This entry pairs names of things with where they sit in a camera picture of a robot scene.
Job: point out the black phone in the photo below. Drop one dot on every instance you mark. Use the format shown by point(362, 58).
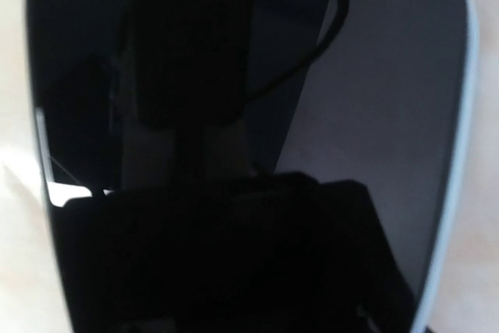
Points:
point(247, 165)

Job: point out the light blue phone case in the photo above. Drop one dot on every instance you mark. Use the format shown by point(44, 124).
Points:
point(456, 171)

